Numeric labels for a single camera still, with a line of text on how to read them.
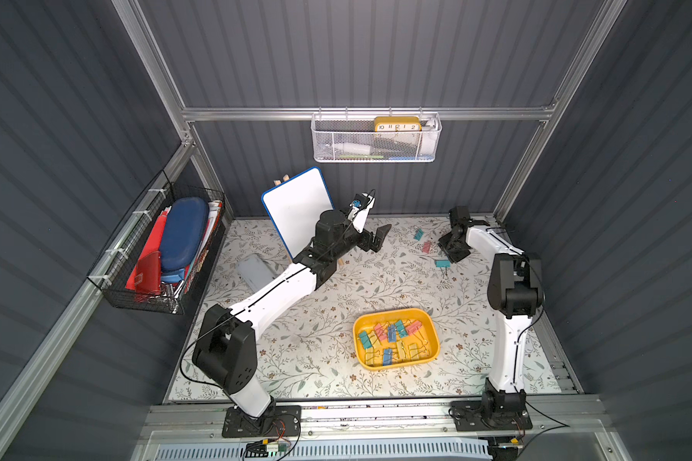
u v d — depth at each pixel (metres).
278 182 0.82
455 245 0.87
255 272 1.03
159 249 0.71
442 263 1.02
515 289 0.60
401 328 0.87
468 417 0.73
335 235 0.61
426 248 1.09
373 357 0.82
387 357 0.82
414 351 0.84
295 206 0.85
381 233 0.70
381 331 0.86
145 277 0.64
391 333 0.87
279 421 0.74
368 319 0.89
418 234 1.15
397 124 0.87
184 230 0.74
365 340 0.86
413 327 0.87
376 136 0.89
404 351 0.83
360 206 0.65
